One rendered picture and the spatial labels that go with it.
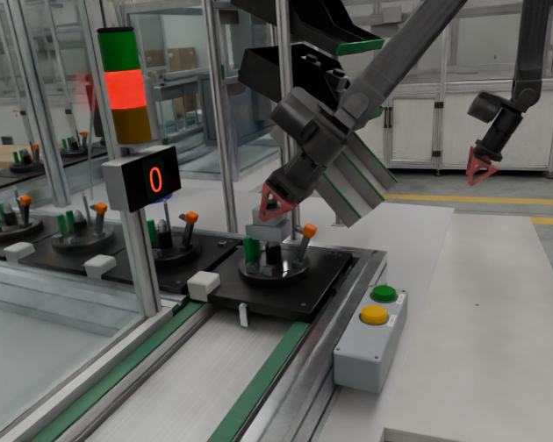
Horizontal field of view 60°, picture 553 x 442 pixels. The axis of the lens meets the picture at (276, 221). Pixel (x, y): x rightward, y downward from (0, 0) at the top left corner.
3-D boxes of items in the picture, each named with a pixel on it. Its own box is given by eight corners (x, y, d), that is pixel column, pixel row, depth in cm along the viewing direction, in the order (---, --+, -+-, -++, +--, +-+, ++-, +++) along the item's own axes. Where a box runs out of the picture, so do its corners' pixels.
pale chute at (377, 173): (387, 191, 127) (398, 181, 124) (365, 206, 117) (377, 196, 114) (319, 114, 131) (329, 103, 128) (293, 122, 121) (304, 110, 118)
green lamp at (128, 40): (147, 67, 68) (142, 31, 66) (124, 71, 64) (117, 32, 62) (121, 69, 70) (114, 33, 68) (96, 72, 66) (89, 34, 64)
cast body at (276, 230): (291, 234, 90) (289, 199, 87) (282, 243, 86) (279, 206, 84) (252, 230, 93) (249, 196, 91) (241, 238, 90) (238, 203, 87)
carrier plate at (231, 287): (352, 261, 98) (352, 252, 97) (311, 324, 78) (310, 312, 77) (249, 247, 108) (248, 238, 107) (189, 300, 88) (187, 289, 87)
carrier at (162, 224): (243, 247, 108) (238, 195, 104) (182, 298, 88) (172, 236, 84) (158, 236, 118) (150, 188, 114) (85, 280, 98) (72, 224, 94)
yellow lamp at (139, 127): (159, 137, 72) (154, 104, 70) (136, 145, 67) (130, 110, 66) (132, 137, 74) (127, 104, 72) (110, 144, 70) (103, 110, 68)
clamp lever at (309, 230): (305, 260, 89) (318, 226, 86) (301, 264, 88) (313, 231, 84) (288, 251, 90) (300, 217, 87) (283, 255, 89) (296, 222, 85)
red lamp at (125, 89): (154, 103, 70) (147, 68, 68) (130, 109, 66) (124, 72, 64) (126, 103, 72) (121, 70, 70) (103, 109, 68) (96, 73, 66)
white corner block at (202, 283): (222, 292, 90) (219, 273, 88) (209, 303, 86) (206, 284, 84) (201, 288, 91) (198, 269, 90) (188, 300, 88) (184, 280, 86)
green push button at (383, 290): (398, 296, 83) (398, 286, 83) (392, 308, 80) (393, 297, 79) (375, 293, 85) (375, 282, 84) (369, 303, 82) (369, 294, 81)
